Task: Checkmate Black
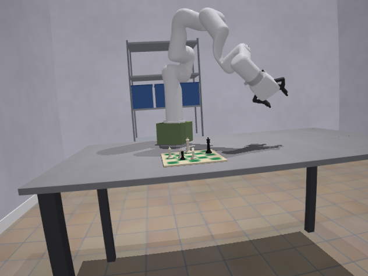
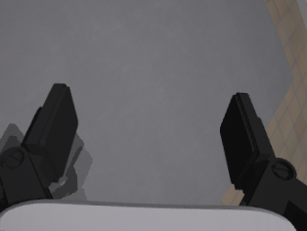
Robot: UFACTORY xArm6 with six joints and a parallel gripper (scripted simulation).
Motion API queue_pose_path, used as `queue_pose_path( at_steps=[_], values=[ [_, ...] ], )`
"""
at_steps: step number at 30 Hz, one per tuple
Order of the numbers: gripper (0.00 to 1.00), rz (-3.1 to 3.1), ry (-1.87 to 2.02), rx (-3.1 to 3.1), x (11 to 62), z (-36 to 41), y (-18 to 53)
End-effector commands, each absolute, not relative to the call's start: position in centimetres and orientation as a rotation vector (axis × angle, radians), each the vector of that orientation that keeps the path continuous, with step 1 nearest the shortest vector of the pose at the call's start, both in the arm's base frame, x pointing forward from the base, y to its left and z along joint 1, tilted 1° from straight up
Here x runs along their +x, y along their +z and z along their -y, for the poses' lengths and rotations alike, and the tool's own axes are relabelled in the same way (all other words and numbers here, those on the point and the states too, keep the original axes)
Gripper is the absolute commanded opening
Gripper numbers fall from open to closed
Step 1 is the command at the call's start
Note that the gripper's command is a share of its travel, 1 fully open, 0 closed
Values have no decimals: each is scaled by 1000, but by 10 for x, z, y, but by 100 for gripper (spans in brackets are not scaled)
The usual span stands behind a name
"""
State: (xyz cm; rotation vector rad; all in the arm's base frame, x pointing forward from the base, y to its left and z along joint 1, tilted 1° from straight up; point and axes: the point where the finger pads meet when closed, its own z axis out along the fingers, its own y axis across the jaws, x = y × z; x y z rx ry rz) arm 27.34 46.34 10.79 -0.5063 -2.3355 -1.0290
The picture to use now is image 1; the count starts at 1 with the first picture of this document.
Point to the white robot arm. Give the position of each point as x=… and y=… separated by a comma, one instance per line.
x=238, y=60

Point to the green and cream chessboard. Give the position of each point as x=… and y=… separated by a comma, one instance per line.
x=201, y=158

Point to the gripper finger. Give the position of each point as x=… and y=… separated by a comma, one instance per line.
x=282, y=85
x=261, y=102

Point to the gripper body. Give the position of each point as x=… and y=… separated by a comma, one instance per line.
x=265, y=88

